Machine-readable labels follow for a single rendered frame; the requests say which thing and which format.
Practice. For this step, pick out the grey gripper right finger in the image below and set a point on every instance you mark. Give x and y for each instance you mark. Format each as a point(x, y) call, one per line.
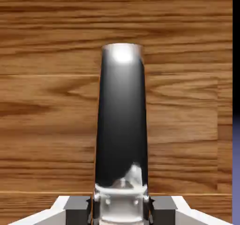
point(165, 210)

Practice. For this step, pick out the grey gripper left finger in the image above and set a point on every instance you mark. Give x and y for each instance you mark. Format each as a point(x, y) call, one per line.
point(75, 210)

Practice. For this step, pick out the wooden cabinet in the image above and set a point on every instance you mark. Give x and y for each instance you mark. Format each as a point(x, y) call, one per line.
point(225, 116)

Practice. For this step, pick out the wooden cabinet door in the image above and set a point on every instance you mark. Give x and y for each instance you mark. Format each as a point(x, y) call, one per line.
point(46, 97)

